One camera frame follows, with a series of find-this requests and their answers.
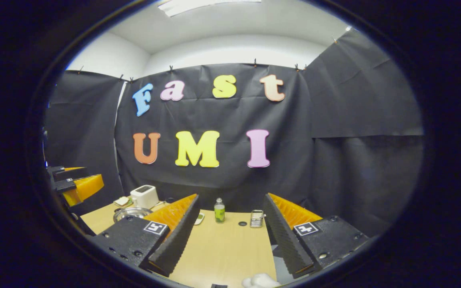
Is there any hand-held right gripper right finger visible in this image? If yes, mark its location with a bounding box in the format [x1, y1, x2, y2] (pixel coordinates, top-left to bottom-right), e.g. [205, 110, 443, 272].
[263, 193, 370, 280]

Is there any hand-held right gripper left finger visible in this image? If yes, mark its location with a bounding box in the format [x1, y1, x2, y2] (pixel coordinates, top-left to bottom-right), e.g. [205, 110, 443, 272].
[91, 194, 201, 278]

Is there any stainless steel pot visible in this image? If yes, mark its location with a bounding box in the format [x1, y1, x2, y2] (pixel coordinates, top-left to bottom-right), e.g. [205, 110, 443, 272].
[113, 207, 154, 223]

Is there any white crumpled cloth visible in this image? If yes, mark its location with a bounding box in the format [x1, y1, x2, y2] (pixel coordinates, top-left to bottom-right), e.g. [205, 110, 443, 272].
[242, 273, 281, 288]

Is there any green drink bottle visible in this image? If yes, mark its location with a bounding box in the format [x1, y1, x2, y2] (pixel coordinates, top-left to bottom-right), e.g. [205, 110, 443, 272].
[214, 198, 226, 224]

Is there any white toaster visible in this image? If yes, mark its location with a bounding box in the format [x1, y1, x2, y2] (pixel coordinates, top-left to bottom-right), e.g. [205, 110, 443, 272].
[130, 185, 160, 210]

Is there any ceiling light panel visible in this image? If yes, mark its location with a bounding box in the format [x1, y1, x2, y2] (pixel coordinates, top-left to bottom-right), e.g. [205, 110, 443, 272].
[158, 0, 262, 17]

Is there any metal wire holder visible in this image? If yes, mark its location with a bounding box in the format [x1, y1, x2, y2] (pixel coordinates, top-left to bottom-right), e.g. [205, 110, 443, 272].
[250, 210, 265, 228]

